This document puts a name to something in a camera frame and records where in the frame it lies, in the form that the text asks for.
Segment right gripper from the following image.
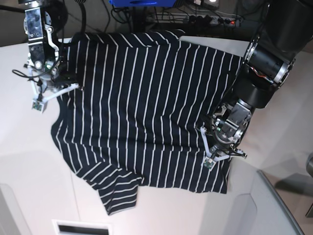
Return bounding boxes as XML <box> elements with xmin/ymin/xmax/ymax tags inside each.
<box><xmin>37</xmin><ymin>70</ymin><xmax>76</xmax><ymax>94</ymax></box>

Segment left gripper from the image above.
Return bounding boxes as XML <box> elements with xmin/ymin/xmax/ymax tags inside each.
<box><xmin>207</xmin><ymin>133</ymin><xmax>242</xmax><ymax>157</ymax></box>

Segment navy white striped t-shirt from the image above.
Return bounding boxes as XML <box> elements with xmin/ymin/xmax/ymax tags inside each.
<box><xmin>51</xmin><ymin>30</ymin><xmax>242</xmax><ymax>215</ymax></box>

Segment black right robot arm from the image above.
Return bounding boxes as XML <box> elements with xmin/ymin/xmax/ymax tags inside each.
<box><xmin>12</xmin><ymin>0</ymin><xmax>77</xmax><ymax>94</ymax></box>

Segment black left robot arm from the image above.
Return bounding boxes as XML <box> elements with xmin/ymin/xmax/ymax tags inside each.
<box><xmin>206</xmin><ymin>0</ymin><xmax>313</xmax><ymax>159</ymax></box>

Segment black round stand base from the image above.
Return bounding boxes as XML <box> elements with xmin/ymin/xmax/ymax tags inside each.
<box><xmin>47</xmin><ymin>0</ymin><xmax>68</xmax><ymax>33</ymax></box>

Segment blue box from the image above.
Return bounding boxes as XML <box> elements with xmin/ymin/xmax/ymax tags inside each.
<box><xmin>109</xmin><ymin>0</ymin><xmax>176</xmax><ymax>7</ymax></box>

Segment white power strip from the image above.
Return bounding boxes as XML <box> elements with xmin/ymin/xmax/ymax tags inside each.
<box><xmin>146</xmin><ymin>12</ymin><xmax>243</xmax><ymax>27</ymax></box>

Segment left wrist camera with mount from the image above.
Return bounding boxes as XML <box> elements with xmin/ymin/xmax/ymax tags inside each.
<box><xmin>200</xmin><ymin>125</ymin><xmax>247</xmax><ymax>171</ymax></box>

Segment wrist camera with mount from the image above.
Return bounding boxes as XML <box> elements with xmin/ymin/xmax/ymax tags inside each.
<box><xmin>200</xmin><ymin>125</ymin><xmax>247</xmax><ymax>171</ymax></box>
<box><xmin>24</xmin><ymin>65</ymin><xmax>85</xmax><ymax>114</ymax></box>

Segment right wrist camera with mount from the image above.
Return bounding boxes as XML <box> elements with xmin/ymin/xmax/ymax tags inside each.
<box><xmin>24</xmin><ymin>65</ymin><xmax>85</xmax><ymax>114</ymax></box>

